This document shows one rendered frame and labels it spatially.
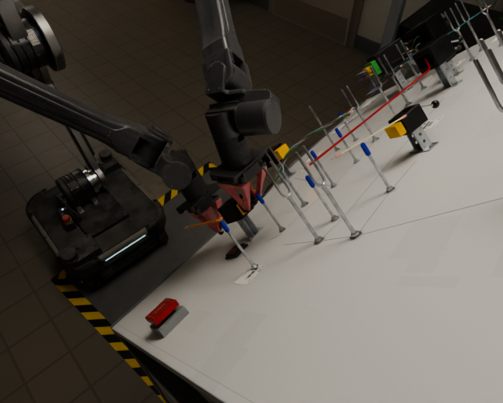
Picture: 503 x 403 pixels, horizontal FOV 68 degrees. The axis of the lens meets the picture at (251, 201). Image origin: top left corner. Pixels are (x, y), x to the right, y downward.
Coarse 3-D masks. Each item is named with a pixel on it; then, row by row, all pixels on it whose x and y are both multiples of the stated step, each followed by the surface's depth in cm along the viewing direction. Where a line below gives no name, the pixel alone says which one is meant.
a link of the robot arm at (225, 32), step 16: (208, 0) 67; (224, 0) 68; (208, 16) 67; (224, 16) 66; (208, 32) 66; (224, 32) 64; (208, 48) 64; (224, 48) 63; (240, 48) 67; (208, 64) 64; (224, 64) 62; (240, 64) 67; (240, 80) 64
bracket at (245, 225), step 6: (246, 216) 78; (240, 222) 78; (246, 222) 80; (252, 222) 78; (246, 228) 78; (252, 228) 80; (258, 228) 80; (246, 234) 79; (252, 234) 78; (246, 240) 78
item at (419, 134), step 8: (416, 104) 60; (432, 104) 62; (400, 112) 62; (408, 112) 59; (416, 112) 60; (424, 112) 60; (392, 120) 61; (400, 120) 59; (408, 120) 59; (416, 120) 60; (424, 120) 60; (408, 128) 59; (416, 128) 60; (408, 136) 62; (416, 136) 61; (424, 136) 61; (416, 144) 63; (424, 144) 61; (432, 144) 60; (416, 152) 63
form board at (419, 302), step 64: (448, 128) 64; (320, 192) 77; (384, 192) 57; (448, 192) 45; (192, 256) 97; (256, 256) 67; (320, 256) 51; (384, 256) 41; (448, 256) 35; (128, 320) 82; (192, 320) 59; (256, 320) 47; (320, 320) 38; (384, 320) 33; (448, 320) 28; (192, 384) 45; (256, 384) 36; (320, 384) 31; (384, 384) 27; (448, 384) 24
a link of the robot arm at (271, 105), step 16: (208, 80) 63; (224, 80) 61; (224, 96) 63; (240, 96) 62; (256, 96) 60; (272, 96) 59; (240, 112) 60; (256, 112) 58; (272, 112) 59; (240, 128) 61; (256, 128) 59; (272, 128) 59
